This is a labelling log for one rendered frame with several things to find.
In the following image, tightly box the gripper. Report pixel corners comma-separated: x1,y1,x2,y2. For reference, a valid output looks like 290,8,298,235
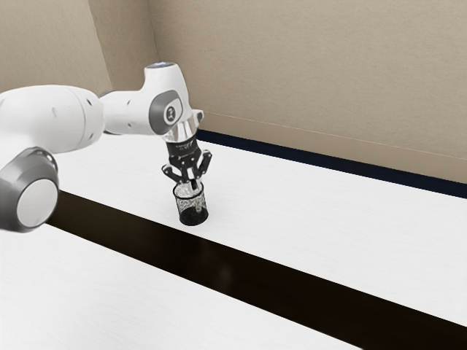
161,136,214,184

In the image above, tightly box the black mesh pen holder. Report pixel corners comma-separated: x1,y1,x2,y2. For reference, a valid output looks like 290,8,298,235
172,182,209,227

